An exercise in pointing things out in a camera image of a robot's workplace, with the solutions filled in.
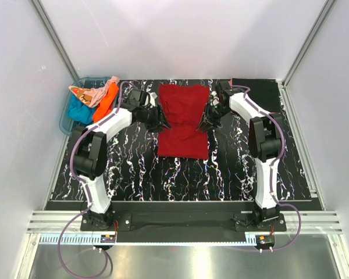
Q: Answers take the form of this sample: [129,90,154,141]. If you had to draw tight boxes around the red t shirt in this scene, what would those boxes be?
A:
[158,84,209,160]

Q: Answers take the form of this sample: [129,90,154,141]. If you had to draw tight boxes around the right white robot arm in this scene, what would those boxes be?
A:
[197,81,285,228]

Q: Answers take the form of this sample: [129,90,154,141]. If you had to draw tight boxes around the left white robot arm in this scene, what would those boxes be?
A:
[69,89,171,226]

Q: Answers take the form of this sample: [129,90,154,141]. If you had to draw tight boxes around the folded black t shirt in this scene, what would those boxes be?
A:
[232,78,281,112]

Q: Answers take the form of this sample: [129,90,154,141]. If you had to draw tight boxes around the orange t shirt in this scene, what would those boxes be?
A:
[92,83,119,123]

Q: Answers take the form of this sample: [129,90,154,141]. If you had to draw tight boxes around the pink printed t shirt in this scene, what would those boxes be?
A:
[69,76,120,108]

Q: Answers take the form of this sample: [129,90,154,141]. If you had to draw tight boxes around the blue t shirt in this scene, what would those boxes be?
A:
[67,95,96,125]

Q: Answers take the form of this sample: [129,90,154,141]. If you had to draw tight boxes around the blue plastic bin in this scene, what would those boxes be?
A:
[59,76,110,137]

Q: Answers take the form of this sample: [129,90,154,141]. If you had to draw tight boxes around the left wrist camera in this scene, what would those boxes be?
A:
[144,92,158,108]

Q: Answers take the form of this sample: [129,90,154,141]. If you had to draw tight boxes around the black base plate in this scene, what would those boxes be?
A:
[81,202,287,245]

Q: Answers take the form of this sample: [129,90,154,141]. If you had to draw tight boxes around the white slotted cable duct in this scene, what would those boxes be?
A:
[40,233,257,246]

